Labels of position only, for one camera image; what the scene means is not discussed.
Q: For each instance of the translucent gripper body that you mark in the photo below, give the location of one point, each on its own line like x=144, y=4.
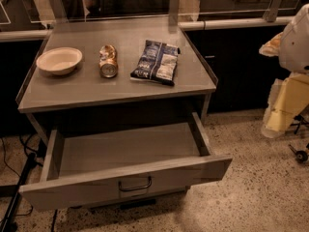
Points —
x=295, y=50

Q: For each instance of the grey top drawer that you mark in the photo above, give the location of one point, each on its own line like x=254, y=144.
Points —
x=120, y=166

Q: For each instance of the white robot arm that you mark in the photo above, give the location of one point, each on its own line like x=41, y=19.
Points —
x=291, y=46

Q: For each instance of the grey cabinet with counter top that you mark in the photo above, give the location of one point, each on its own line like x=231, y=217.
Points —
x=86, y=87

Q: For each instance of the black caster wheel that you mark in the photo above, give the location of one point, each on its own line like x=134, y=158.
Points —
x=300, y=155

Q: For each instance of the blue white chip bag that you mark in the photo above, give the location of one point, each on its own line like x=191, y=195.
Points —
x=158, y=63

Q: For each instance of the crushed gold soda can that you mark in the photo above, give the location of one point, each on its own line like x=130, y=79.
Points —
x=108, y=66

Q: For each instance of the white paper bowl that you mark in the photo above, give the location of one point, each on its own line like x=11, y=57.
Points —
x=59, y=61

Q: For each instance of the clear acrylic barrier panel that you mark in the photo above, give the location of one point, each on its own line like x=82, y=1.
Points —
x=29, y=14

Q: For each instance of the black tripod stand leg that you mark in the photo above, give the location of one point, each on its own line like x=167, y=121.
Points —
x=7, y=222

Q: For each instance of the white horizontal rail pipe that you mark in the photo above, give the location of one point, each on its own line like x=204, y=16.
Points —
x=156, y=22

